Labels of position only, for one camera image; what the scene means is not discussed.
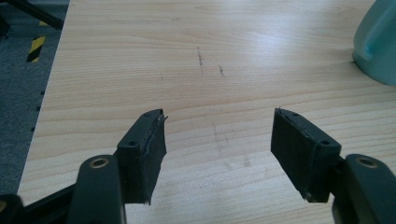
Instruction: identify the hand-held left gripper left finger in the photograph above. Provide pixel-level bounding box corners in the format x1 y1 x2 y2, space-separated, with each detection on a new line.
66 108 168 224

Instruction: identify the yellow black striped floor tape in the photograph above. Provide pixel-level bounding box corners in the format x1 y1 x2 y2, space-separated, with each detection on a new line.
25 20 50 63

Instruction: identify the light teal plastic jug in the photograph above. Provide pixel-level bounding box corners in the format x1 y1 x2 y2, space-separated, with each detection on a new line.
352 0 396 87

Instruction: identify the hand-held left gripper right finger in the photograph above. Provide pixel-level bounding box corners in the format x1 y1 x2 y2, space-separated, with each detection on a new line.
270 107 396 224

